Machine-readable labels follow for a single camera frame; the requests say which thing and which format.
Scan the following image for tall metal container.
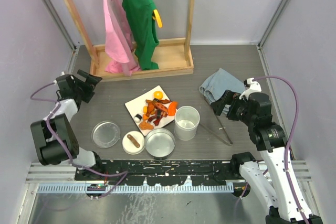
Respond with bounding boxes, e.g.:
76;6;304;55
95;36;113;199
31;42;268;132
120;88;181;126
174;106;200;141

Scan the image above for white lid with leather strap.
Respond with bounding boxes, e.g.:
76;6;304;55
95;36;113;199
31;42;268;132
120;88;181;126
122;131;144;155

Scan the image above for black white sushi roll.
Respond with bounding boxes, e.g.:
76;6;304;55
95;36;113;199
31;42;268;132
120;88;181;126
133;113;142;123

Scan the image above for blue denim cloth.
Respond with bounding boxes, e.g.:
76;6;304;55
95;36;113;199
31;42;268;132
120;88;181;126
199;68;245;103

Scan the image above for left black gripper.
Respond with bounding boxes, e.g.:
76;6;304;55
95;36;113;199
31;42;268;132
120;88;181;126
72;71;101;103

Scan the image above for white square plate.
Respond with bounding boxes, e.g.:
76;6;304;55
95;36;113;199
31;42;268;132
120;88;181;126
124;85;174;129

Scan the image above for green shirt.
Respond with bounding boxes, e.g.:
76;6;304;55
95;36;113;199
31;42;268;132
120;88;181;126
122;0;159;70

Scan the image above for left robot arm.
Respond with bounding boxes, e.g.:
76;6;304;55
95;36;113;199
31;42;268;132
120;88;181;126
30;70;105;180

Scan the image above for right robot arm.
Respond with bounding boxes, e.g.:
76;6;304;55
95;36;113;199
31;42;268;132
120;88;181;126
211;78;323;223

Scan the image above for wooden clothes rack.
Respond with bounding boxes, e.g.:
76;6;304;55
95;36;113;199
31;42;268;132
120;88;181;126
64;0;195;81

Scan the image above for pink shirt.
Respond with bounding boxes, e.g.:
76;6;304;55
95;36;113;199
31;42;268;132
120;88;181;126
103;0;140;76

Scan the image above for orange salmon slice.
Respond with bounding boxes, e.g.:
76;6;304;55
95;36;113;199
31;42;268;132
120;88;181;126
168;101;179;116

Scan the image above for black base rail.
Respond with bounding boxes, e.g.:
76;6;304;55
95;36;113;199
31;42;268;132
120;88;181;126
75;158;263;187

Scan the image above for metal tongs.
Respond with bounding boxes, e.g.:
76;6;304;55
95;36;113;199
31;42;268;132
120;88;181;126
200;97;233;146

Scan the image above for yellow round food piece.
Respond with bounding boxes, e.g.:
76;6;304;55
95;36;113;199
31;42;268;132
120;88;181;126
153;90;163;100

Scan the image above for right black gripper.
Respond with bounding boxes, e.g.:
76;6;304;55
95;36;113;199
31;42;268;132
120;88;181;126
211;89;255;125

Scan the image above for shallow round metal tin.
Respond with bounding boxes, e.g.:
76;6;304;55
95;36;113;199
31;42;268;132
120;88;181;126
145;128;176;161

